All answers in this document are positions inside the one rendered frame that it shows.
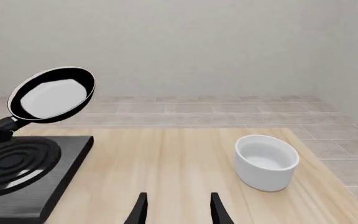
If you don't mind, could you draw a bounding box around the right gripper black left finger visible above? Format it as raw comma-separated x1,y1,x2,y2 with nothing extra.
123,192,149,224

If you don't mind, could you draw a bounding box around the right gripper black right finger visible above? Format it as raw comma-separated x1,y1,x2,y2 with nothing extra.
210,192,236,224

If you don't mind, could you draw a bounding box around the black frying pan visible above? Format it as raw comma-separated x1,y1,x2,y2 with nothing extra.
0,65,97,132

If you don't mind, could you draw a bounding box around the flat black stove plate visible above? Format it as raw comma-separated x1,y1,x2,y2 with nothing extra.
0,135,94,224

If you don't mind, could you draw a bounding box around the white round bowl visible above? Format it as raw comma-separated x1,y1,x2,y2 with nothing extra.
234,134,301,193

